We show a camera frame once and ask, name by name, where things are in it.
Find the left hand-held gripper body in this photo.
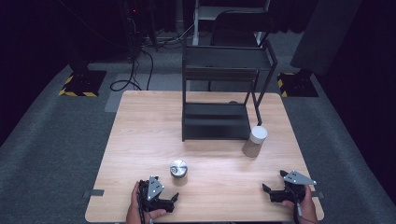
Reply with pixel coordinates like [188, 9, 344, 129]
[137, 175, 176, 216]

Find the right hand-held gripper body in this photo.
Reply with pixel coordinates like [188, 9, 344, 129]
[269, 170, 318, 205]

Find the glass jar with metal lid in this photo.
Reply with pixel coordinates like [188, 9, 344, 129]
[169, 159, 189, 187]

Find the glass jar with white lid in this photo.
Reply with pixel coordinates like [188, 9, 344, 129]
[241, 125, 269, 159]

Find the black two-tier metal rack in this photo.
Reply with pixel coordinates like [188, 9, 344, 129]
[181, 39, 278, 143]

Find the person's left hand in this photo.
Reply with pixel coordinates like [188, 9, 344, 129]
[125, 181, 168, 224]

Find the person's right hand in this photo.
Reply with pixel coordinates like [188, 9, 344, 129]
[281, 185, 318, 224]

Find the black base with hazard stripes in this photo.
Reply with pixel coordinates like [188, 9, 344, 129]
[58, 69, 107, 98]
[276, 72, 319, 98]

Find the grey slanted panel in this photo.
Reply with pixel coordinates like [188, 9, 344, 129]
[290, 0, 364, 77]

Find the black chair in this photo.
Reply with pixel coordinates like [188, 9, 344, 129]
[209, 10, 273, 49]

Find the dark equipment tower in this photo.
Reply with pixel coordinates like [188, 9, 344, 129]
[117, 0, 151, 62]

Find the left hand-held gripper cable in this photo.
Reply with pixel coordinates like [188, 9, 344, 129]
[138, 199, 154, 224]

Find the hand-held gripper cable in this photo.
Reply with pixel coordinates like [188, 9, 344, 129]
[138, 199, 154, 224]
[292, 201, 312, 224]

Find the right hand-held gripper cable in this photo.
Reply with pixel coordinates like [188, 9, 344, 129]
[292, 201, 312, 224]

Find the black floor cable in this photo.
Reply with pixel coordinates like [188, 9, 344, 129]
[109, 49, 155, 92]

